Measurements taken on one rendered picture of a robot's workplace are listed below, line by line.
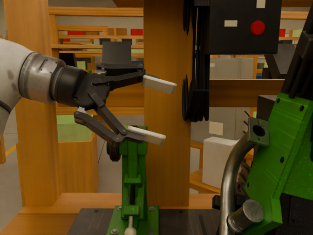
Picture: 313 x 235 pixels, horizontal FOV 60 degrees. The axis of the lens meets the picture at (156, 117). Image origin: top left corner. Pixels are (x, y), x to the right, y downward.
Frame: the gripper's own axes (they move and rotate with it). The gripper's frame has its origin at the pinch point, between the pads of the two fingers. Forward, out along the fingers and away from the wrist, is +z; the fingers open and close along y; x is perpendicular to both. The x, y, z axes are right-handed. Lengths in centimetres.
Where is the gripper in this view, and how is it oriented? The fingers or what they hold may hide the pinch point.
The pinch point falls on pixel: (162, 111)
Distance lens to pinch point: 53.1
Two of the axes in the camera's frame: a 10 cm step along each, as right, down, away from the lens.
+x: -1.8, 5.2, 8.4
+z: 9.6, 2.6, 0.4
